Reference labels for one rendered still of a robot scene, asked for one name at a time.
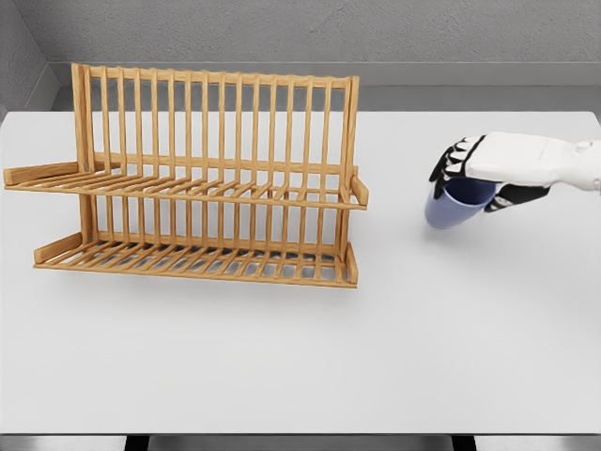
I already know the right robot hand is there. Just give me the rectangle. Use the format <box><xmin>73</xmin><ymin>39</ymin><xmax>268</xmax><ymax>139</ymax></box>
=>
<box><xmin>428</xmin><ymin>132</ymin><xmax>575</xmax><ymax>214</ymax></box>

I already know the blue cup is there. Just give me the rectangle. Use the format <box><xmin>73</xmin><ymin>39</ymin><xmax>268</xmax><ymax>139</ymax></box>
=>
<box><xmin>424</xmin><ymin>178</ymin><xmax>498</xmax><ymax>231</ymax></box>

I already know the wooden two-tier dish rack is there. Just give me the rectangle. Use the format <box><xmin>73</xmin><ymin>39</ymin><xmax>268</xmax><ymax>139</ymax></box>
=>
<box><xmin>3</xmin><ymin>62</ymin><xmax>370</xmax><ymax>288</ymax></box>

